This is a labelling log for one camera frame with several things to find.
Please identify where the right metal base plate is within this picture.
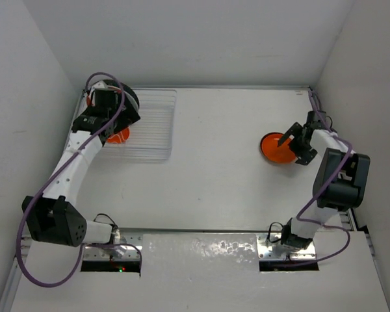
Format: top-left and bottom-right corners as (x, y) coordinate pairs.
(256, 232), (317, 261)

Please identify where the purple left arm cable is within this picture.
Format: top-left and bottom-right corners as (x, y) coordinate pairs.
(15, 71), (143, 289)

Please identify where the metal base plate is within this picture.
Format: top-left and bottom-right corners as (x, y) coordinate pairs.
(256, 232), (317, 261)
(84, 233), (143, 261)

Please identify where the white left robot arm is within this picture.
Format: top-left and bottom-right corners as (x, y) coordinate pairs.
(27, 80), (140, 247)

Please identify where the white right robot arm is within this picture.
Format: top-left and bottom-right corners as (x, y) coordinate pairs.
(278, 111), (371, 250)

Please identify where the white wire dish rack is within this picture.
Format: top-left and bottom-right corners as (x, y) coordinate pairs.
(74, 88), (178, 163)

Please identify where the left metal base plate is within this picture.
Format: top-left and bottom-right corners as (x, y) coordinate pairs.
(84, 233), (143, 261)

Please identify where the dark green rimmed plate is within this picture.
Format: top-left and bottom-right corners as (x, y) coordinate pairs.
(101, 79), (140, 111)

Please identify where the orange plastic plate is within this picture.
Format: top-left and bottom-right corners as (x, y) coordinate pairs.
(259, 132), (296, 164)
(107, 128), (130, 144)

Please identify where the thin black cable left wrist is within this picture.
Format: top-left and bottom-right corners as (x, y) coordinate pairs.
(94, 213), (120, 228)

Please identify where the thin black cable right base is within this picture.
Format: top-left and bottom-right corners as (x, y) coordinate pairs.
(268, 222), (289, 253)

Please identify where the orange plastic plate front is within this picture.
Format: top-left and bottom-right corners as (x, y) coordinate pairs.
(259, 132), (296, 164)

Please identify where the red plate with teal flower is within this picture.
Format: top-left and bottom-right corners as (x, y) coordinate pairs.
(86, 90), (94, 107)

